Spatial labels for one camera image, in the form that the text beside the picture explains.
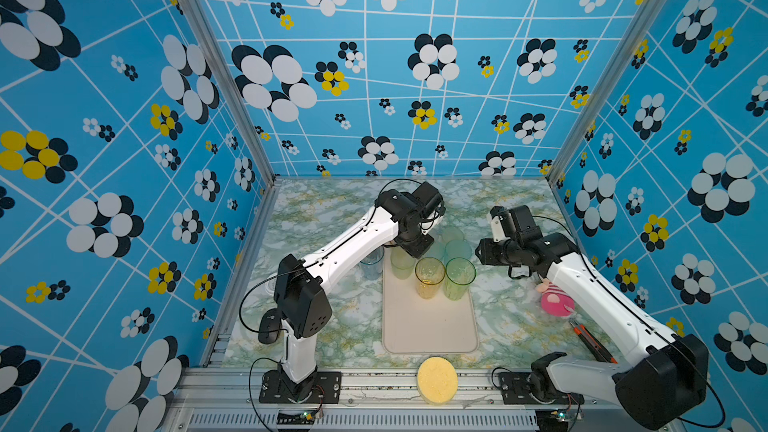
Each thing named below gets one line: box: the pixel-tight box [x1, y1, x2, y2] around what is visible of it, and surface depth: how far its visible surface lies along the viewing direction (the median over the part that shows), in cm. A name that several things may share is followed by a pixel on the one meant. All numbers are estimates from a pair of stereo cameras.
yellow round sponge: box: [417, 356, 459, 405], surface depth 74 cm
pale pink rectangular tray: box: [382, 246, 479, 354], surface depth 86 cm
